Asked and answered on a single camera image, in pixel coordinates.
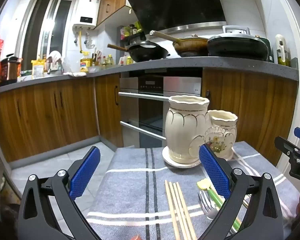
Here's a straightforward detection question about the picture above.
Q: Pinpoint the wooden wall cabinet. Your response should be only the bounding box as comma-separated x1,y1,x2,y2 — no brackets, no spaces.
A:
96,0,150,27

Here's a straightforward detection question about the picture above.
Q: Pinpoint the yellow green handled utensil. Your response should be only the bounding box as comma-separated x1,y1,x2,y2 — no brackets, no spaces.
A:
197,179,242,233

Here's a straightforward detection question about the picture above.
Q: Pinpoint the large black lidded pan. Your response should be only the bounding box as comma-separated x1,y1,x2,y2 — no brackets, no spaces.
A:
207,25,270,61

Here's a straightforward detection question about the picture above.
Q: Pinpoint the yellow food packet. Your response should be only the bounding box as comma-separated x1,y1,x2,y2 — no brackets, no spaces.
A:
31,59,46,78

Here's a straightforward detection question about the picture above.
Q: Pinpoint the dark green container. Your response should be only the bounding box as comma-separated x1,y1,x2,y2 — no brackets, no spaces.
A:
261,38,275,63

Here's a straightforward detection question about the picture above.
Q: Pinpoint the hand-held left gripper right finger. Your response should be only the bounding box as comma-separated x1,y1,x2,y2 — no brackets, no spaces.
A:
199,144,284,240

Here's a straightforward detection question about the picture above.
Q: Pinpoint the metal fork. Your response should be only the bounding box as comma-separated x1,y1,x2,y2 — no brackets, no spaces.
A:
198,190,222,220

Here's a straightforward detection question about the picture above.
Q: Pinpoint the cream ceramic saucer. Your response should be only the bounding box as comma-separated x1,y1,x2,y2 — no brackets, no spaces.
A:
162,146,234,168

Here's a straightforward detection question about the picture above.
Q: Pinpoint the oil dispenser bottle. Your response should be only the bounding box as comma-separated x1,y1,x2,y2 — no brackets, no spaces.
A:
275,34,290,67

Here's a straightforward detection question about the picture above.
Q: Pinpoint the black spice rack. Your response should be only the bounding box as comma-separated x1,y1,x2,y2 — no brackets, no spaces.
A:
119,21,147,46

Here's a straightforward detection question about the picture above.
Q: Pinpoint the wooden base cabinet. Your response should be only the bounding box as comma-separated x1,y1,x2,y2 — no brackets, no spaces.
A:
0,74,124,163
202,69,298,165

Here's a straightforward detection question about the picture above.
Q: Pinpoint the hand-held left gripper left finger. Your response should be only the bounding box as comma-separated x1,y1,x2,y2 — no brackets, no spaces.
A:
17,145,102,240

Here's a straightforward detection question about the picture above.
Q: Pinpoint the wooden chopstick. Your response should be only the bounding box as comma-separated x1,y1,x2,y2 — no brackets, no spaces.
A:
164,179,181,240
177,181,198,240
169,181,187,240
173,182,193,240

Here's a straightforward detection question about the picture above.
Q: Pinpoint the white water heater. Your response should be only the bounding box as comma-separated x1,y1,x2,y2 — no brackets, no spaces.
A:
72,0,101,30

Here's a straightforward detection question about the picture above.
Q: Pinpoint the grey plaid cloth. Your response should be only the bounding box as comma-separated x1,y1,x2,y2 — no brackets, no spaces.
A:
86,141,300,240

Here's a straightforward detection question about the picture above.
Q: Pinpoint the stainless steel oven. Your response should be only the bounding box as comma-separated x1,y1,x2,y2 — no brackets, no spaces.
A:
119,69,203,148

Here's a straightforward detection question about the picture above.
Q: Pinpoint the sliding glass window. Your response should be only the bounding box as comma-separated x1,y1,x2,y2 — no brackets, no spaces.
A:
20,0,77,64

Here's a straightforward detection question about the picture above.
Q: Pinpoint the yellow gas hose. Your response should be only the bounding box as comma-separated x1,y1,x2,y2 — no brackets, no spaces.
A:
77,30,89,54

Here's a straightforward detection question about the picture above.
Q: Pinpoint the black range hood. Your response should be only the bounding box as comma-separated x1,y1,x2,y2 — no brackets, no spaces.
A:
125,0,227,33

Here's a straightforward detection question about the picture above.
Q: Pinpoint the cream ceramic utensil holder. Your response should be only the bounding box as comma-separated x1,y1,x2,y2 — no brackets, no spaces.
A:
164,95,238,163

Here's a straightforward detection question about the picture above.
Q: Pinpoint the yellow cooking oil bottle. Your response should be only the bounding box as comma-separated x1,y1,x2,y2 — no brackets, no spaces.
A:
80,51,92,72

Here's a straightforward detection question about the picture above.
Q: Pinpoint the brown pan with wooden handle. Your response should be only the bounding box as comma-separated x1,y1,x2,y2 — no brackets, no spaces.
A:
150,30,209,57

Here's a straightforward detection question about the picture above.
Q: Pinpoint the grey speckled countertop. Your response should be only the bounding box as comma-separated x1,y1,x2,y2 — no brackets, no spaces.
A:
0,56,299,94

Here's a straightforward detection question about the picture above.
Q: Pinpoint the faucet with white cloth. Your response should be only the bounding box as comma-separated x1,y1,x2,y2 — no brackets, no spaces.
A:
46,51,65,74

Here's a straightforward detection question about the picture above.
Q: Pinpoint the brown electric cooker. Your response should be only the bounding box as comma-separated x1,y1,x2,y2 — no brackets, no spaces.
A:
0,54,23,83

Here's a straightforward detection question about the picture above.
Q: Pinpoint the black wok with wooden handle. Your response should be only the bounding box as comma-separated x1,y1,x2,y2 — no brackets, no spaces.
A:
107,41,170,63

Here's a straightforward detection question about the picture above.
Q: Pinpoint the group of condiment bottles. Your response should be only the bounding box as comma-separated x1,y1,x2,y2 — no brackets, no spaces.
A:
91,47,115,67

